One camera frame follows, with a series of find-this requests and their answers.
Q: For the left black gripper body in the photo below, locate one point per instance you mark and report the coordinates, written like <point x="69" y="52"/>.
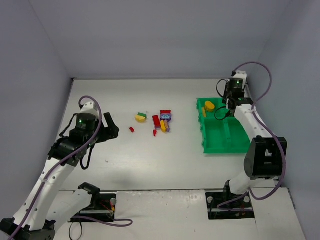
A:
<point x="105" y="132"/>

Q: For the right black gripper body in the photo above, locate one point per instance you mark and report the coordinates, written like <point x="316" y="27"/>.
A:
<point x="226" y="100"/>

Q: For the orange yellow curved lego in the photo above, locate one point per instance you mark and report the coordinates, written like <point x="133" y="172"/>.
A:
<point x="209" y="106"/>

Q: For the pale yellow curved lego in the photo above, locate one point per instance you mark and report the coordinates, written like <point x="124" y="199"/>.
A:
<point x="140" y="119"/>

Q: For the dark green curved lego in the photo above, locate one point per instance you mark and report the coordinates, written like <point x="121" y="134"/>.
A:
<point x="142" y="114"/>

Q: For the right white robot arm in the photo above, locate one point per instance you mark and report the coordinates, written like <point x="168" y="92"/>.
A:
<point x="266" y="155"/>

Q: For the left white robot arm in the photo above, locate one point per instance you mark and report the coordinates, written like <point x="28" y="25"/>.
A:
<point x="34" y="220"/>

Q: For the green compartment tray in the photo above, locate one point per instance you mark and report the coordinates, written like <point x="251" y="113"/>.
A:
<point x="220" y="134"/>

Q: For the red rectangular lego brick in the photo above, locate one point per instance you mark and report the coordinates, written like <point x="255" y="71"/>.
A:
<point x="156" y="121"/>

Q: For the red scalloped lego brick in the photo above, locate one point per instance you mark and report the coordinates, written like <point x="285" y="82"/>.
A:
<point x="165" y="111"/>

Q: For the yellow curved lego brick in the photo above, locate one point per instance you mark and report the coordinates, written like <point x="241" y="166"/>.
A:
<point x="163" y="126"/>

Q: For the purple lotus lego piece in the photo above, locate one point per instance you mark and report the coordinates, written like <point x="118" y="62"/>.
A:
<point x="166" y="117"/>

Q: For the purple butterfly lego piece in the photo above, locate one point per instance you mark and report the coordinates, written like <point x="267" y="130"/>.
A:
<point x="167" y="126"/>

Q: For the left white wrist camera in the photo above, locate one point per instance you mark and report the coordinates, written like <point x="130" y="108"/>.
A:
<point x="90" y="108"/>

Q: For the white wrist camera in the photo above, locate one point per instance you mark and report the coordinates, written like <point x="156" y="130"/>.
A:
<point x="239" y="74"/>
<point x="90" y="108"/>

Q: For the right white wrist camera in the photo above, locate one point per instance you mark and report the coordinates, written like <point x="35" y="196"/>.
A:
<point x="239" y="74"/>

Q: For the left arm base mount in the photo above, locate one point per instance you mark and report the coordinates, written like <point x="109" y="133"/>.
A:
<point x="101" y="208"/>

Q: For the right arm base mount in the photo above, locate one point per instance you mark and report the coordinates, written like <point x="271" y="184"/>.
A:
<point x="225" y="206"/>

